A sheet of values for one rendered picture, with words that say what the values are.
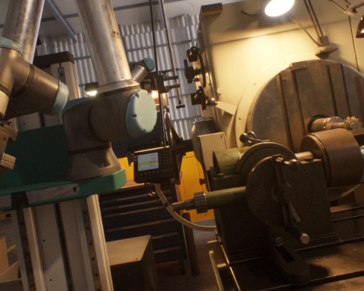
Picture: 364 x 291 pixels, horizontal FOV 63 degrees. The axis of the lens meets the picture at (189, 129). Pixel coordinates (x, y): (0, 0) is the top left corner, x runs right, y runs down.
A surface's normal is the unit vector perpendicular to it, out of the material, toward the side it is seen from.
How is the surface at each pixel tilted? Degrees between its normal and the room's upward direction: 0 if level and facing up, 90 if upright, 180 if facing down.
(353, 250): 0
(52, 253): 90
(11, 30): 72
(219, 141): 90
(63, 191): 90
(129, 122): 113
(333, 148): 62
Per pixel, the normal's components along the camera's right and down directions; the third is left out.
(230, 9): 0.04, -0.01
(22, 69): 0.89, -0.11
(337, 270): -0.17, -0.99
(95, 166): 0.34, -0.41
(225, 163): -0.06, -0.59
